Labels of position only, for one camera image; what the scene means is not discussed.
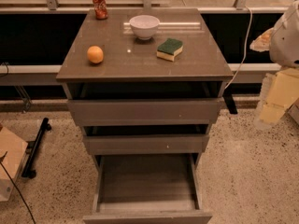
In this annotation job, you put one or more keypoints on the grey drawer cabinet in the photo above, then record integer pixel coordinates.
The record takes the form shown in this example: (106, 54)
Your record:
(131, 69)

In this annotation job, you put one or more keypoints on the grey middle drawer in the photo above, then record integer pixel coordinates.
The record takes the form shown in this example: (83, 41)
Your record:
(145, 144)

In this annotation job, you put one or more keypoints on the white ceramic bowl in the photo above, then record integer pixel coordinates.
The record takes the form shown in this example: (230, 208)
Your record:
(144, 27)

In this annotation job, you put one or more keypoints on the black metal stand bar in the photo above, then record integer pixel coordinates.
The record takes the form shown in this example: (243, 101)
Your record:
(32, 150)

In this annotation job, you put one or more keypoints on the grey top drawer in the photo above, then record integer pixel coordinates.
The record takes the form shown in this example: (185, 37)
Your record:
(137, 112)

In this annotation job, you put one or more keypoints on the red soda can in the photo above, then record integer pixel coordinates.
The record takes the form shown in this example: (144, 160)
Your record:
(100, 9)

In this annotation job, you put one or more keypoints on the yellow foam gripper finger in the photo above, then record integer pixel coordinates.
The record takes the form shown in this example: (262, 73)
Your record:
(278, 93)
(262, 42)

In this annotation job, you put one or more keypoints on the grey open bottom drawer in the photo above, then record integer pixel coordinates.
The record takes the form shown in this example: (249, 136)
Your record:
(147, 189)

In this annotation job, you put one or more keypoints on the cardboard box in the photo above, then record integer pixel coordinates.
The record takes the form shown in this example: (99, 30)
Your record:
(12, 148)

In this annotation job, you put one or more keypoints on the green and yellow sponge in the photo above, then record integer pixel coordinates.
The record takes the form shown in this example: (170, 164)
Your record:
(170, 49)

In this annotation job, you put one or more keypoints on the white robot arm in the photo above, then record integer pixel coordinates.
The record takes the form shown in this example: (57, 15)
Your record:
(284, 45)

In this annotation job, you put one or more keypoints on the orange fruit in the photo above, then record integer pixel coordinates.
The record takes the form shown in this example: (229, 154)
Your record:
(95, 54)

